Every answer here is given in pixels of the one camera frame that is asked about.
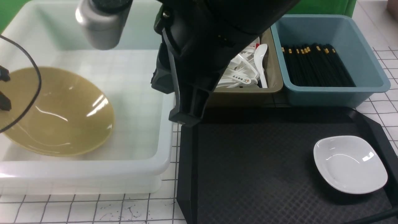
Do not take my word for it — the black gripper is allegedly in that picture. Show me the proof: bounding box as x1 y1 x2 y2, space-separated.
151 9 258 127

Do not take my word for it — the yellow noodle bowl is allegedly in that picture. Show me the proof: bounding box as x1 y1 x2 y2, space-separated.
3 66 115 156

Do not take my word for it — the small white sauce dish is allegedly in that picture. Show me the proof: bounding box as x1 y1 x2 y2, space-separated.
313 136 388 195

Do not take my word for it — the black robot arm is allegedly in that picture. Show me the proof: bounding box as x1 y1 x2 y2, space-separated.
151 0 298 126

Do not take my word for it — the silver cylindrical arm joint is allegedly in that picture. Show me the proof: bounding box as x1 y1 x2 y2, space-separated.
75 0 133 50

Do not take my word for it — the olive-brown plastic bin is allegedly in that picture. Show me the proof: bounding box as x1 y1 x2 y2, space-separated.
207 25 284 108

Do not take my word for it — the pile of white spoons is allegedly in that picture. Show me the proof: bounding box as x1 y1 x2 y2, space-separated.
217 37 268 88

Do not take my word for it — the black serving tray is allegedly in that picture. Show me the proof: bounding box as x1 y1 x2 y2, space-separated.
176 107 397 224

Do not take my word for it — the bundle of black chopsticks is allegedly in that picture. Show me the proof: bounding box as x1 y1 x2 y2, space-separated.
281 43 356 87

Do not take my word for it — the blue plastic bin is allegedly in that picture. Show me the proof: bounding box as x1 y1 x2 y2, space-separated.
271 14 391 108

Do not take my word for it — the large white plastic tub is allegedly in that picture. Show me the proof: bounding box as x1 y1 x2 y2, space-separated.
1 0 174 195

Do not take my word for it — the green backdrop board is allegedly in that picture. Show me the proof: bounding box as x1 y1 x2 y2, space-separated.
0 0 356 32

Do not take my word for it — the black cable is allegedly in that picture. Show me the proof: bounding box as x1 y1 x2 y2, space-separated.
0 35 42 133

